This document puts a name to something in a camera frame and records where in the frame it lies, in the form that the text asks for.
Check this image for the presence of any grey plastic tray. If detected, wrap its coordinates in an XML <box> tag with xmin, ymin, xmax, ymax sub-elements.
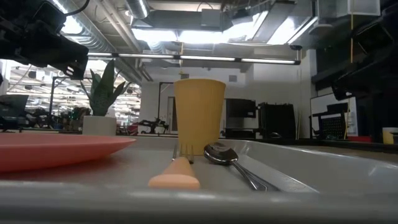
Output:
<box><xmin>0</xmin><ymin>136</ymin><xmax>398</xmax><ymax>224</ymax></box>

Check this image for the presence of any pink round plate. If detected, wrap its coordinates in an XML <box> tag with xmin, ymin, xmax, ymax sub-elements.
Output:
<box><xmin>0</xmin><ymin>133</ymin><xmax>137</xmax><ymax>174</ymax></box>

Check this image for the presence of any silver round ventilation duct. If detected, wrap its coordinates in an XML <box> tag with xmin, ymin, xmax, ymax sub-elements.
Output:
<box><xmin>125</xmin><ymin>0</ymin><xmax>150</xmax><ymax>20</ymax></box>

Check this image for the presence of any long ceiling light bar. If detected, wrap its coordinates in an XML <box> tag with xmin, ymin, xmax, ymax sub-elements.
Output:
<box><xmin>86</xmin><ymin>52</ymin><xmax>302</xmax><ymax>66</ymax></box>

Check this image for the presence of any white plant pot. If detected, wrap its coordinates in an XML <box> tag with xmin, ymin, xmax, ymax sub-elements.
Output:
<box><xmin>81</xmin><ymin>115</ymin><xmax>118</xmax><ymax>136</ymax></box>

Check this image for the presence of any red box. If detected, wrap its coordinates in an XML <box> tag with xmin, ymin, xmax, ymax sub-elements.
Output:
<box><xmin>346</xmin><ymin>135</ymin><xmax>373</xmax><ymax>143</ymax></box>

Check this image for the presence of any yellow ribbed cup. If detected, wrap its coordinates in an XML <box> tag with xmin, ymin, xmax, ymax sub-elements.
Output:
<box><xmin>173</xmin><ymin>78</ymin><xmax>227</xmax><ymax>147</ymax></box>

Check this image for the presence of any black cabinet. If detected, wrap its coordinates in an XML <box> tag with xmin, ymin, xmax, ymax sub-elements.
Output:
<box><xmin>257</xmin><ymin>102</ymin><xmax>297</xmax><ymax>139</ymax></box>

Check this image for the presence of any yellow container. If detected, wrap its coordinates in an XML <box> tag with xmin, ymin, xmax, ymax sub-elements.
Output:
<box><xmin>382</xmin><ymin>127</ymin><xmax>398</xmax><ymax>146</ymax></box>

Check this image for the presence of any white board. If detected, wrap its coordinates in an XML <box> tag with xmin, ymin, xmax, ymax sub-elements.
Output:
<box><xmin>310</xmin><ymin>92</ymin><xmax>359</xmax><ymax>137</ymax></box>

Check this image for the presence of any black perforated cart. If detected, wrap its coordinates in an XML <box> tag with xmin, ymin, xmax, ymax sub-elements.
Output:
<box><xmin>308</xmin><ymin>102</ymin><xmax>349</xmax><ymax>139</ymax></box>

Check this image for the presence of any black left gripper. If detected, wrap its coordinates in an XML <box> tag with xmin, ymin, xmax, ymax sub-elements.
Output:
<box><xmin>0</xmin><ymin>0</ymin><xmax>90</xmax><ymax>80</ymax></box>

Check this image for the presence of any fork with orange handle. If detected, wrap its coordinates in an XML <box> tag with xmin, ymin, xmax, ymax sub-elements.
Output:
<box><xmin>147</xmin><ymin>143</ymin><xmax>201</xmax><ymax>190</ymax></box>

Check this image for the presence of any black monitor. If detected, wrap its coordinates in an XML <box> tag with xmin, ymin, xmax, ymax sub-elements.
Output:
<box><xmin>225</xmin><ymin>98</ymin><xmax>257</xmax><ymax>119</ymax></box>

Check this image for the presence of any silver metal spoon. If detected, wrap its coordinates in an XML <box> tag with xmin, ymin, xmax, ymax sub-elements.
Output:
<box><xmin>203</xmin><ymin>142</ymin><xmax>280</xmax><ymax>192</ymax></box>

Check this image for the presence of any green spiky plant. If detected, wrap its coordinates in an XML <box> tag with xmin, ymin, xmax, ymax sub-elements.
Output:
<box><xmin>80</xmin><ymin>58</ymin><xmax>133</xmax><ymax>118</ymax></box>

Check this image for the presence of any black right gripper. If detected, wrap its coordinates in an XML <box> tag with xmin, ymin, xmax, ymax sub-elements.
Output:
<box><xmin>331</xmin><ymin>12</ymin><xmax>398</xmax><ymax>101</ymax></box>

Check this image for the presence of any black pole stand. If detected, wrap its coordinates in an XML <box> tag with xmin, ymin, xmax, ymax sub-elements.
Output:
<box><xmin>49</xmin><ymin>76</ymin><xmax>68</xmax><ymax>116</ymax></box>

